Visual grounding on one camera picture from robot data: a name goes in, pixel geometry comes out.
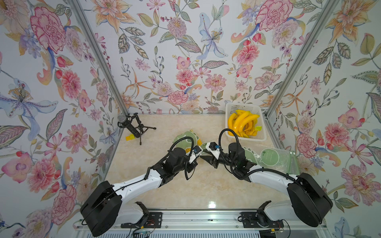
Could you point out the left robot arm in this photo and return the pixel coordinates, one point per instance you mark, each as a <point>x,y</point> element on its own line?
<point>103,208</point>

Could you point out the zip-top bag bananas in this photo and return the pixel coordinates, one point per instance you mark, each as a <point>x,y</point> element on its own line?
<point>186,143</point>
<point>281,160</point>
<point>254,155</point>

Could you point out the left corner aluminium post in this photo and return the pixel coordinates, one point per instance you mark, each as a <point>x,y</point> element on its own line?
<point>89,34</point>

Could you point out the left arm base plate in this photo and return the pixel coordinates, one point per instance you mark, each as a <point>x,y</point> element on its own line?
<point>138,216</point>

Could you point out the black microphone tripod stand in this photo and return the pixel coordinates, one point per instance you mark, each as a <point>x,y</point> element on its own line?
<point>134,125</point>

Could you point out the corner aluminium post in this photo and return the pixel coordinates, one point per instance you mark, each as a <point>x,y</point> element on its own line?
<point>318,26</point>
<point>89,34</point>

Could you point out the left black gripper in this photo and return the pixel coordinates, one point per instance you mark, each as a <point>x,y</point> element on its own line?
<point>192,164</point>

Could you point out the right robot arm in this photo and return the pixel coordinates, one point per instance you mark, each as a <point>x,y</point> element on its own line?
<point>307,202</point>

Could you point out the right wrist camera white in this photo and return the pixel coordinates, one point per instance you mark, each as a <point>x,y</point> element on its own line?
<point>213,149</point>

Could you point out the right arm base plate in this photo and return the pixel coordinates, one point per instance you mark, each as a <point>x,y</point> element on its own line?
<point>258,219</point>

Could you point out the right corner aluminium post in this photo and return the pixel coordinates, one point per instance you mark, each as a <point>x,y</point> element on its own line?
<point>318,26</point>

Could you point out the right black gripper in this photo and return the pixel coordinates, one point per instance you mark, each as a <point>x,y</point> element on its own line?
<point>212,160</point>

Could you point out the aluminium front rail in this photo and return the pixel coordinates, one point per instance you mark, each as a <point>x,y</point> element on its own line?
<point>209,223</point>

